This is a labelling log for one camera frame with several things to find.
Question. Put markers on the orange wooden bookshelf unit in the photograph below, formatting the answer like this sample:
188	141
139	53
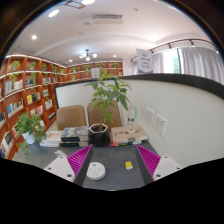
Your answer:
16	85

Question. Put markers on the stack of dark books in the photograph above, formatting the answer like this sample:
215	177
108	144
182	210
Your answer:
74	133

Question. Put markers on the white wall socket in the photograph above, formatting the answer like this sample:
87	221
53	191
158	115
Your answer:
149	116
160	125

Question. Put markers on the clear acrylic sign stand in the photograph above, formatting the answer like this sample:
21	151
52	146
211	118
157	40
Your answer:
131	120

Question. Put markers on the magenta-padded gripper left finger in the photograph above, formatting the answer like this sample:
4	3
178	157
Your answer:
63	166

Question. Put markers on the tan upholstered chair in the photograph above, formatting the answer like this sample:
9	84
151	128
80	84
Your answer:
70	116
116	120

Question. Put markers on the stack of beige books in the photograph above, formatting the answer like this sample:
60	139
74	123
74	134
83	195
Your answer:
128	133

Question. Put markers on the round white power strip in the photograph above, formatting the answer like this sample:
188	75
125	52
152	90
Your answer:
96	171

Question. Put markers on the black track light rail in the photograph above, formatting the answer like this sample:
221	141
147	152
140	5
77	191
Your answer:
191	41

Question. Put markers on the recessed ceiling spotlights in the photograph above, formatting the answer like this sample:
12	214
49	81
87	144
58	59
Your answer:
53	13

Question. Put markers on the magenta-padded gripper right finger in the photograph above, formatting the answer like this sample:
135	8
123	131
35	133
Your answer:
163	166

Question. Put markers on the ceiling air vent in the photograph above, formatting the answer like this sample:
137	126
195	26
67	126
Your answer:
107	18

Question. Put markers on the leafy plant in white pot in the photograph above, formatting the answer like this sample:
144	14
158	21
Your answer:
30	136

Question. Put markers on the multi-bulb ceiling lamp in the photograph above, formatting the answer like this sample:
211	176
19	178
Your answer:
87	56

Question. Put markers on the white and purple hanging sign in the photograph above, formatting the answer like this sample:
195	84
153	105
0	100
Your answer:
144	60

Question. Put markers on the tall plant in black pot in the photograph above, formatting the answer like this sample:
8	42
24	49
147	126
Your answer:
99	136

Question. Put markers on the white curtain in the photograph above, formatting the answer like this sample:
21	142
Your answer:
200	63

